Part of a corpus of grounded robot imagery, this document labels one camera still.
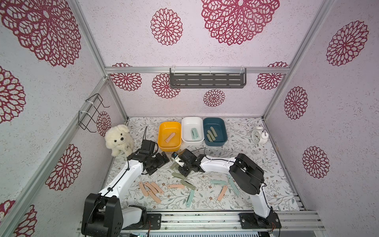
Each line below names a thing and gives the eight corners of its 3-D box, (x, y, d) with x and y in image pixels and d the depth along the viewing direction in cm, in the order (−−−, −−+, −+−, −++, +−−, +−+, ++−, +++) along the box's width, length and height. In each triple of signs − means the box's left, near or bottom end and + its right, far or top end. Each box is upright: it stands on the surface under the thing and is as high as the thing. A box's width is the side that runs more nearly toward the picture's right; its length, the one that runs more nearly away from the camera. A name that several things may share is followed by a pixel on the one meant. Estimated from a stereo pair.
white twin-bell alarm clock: (256, 147, 105) (263, 137, 95) (249, 137, 111) (255, 126, 101) (262, 146, 105) (269, 136, 96) (255, 136, 111) (261, 125, 102)
